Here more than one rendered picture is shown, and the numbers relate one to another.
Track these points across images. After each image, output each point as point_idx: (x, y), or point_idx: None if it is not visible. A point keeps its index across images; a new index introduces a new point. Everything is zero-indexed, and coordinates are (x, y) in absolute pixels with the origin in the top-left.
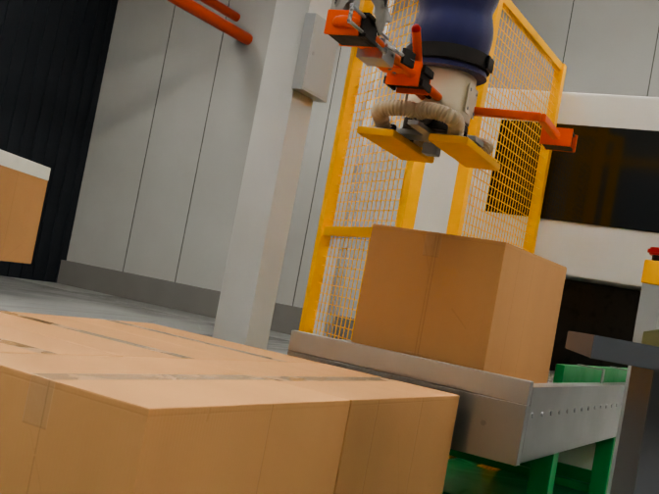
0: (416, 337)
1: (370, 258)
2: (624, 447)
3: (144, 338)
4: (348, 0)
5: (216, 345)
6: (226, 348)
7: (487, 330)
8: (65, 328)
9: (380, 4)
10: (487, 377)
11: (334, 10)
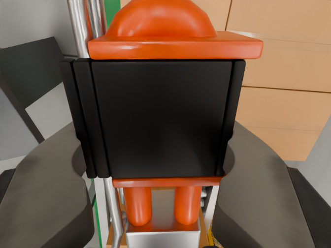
0: (159, 187)
1: (202, 224)
2: (16, 92)
3: (274, 80)
4: (226, 181)
5: (248, 126)
6: (240, 122)
7: (118, 194)
8: (310, 36)
9: (38, 171)
10: None
11: (226, 39)
